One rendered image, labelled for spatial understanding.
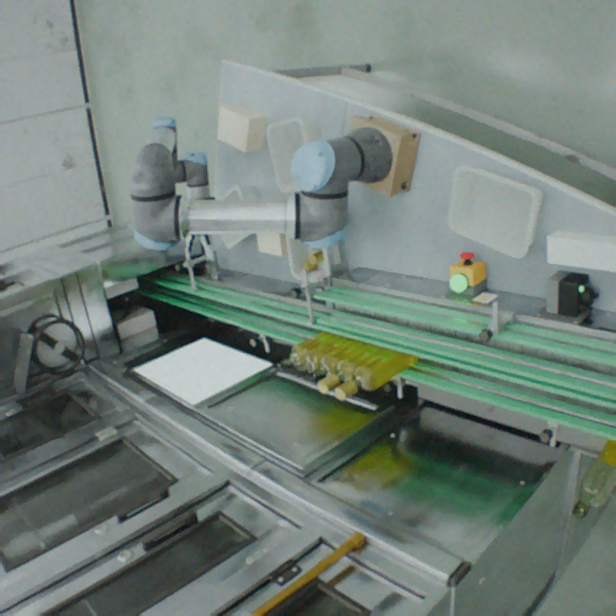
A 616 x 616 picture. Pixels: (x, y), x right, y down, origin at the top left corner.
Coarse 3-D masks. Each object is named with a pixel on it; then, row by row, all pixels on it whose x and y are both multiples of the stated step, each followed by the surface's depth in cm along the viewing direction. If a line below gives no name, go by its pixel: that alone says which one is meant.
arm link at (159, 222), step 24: (144, 216) 131; (168, 216) 132; (192, 216) 134; (216, 216) 134; (240, 216) 134; (264, 216) 135; (288, 216) 134; (312, 216) 134; (336, 216) 134; (144, 240) 134; (168, 240) 136; (312, 240) 137; (336, 240) 138
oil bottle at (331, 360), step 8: (344, 344) 151; (352, 344) 150; (360, 344) 149; (336, 352) 147; (344, 352) 146; (352, 352) 146; (328, 360) 144; (336, 360) 143; (328, 368) 143; (336, 368) 143
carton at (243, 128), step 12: (228, 108) 182; (240, 108) 183; (228, 120) 182; (240, 120) 177; (252, 120) 175; (264, 120) 179; (228, 132) 184; (240, 132) 179; (252, 132) 178; (264, 132) 182; (240, 144) 182; (252, 144) 181
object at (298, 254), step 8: (288, 240) 178; (296, 240) 180; (288, 248) 179; (296, 248) 180; (304, 248) 182; (296, 256) 181; (304, 256) 183; (296, 264) 182; (320, 264) 182; (328, 264) 169; (296, 272) 182; (312, 272) 181; (320, 272) 180; (328, 272) 169; (312, 280) 176
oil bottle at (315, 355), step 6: (342, 336) 156; (330, 342) 154; (336, 342) 153; (342, 342) 153; (318, 348) 151; (324, 348) 151; (330, 348) 150; (312, 354) 149; (318, 354) 148; (324, 354) 148; (306, 360) 149; (312, 360) 147; (318, 360) 147; (318, 366) 147
